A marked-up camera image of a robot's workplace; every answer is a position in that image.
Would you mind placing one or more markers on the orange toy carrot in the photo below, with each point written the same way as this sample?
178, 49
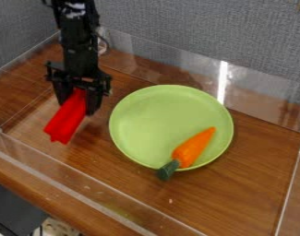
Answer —
186, 153

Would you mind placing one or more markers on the red rectangular block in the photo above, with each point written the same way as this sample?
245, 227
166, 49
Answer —
67, 118

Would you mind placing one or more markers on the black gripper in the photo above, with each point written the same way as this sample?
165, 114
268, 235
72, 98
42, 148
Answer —
78, 70

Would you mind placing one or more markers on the clear acrylic enclosure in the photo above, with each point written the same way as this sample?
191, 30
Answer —
242, 195

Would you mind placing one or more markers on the light green plate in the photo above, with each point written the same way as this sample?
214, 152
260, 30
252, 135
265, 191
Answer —
158, 116

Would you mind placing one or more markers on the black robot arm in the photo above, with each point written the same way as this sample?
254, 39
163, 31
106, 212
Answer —
75, 9

